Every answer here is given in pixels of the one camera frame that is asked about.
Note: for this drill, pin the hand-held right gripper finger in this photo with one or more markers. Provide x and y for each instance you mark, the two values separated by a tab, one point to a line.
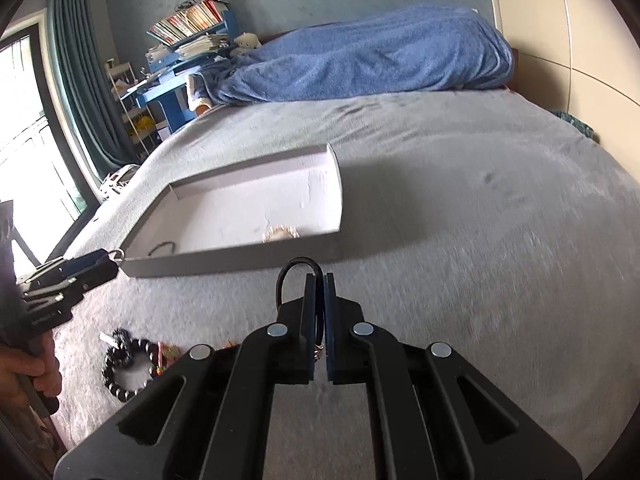
330	310
318	310

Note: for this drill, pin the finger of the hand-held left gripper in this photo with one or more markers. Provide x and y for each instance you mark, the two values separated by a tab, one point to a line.
60	301
92	260

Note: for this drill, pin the grey cardboard box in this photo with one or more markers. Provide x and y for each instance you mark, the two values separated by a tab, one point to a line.
240	200

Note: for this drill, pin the person's left hand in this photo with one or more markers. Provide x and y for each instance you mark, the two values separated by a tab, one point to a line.
47	365

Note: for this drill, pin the white helmet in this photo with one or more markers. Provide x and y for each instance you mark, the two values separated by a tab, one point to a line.
117	180

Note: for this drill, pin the brown patterned cloth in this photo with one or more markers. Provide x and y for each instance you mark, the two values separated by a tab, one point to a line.
25	435

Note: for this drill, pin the glass balcony door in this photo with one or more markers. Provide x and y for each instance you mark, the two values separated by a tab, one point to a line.
30	160

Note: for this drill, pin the yellow object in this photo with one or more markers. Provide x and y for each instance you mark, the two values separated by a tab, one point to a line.
140	125

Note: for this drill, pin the grey bed cover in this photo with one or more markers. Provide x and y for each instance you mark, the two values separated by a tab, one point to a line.
450	210

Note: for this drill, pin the blue desk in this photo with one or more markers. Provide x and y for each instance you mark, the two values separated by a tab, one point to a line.
175	102

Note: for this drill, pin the teal curtain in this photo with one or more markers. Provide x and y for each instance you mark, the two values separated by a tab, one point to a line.
80	60

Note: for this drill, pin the blue fleece-lined garment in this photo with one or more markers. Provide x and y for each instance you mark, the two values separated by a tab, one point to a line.
200	82

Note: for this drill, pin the stack of papers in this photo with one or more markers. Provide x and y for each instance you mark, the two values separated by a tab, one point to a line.
202	46

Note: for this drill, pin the blue blanket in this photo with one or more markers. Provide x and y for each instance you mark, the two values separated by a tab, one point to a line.
375	55

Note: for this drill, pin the row of books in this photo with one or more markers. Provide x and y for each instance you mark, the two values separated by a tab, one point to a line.
190	20

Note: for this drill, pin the white plush toy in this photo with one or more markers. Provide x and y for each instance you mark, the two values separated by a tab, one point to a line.
247	41

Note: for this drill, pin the green patterned cloth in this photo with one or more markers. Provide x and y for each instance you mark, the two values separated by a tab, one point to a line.
575	124

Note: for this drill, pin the beige wardrobe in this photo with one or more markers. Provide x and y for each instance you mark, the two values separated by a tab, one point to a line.
565	20

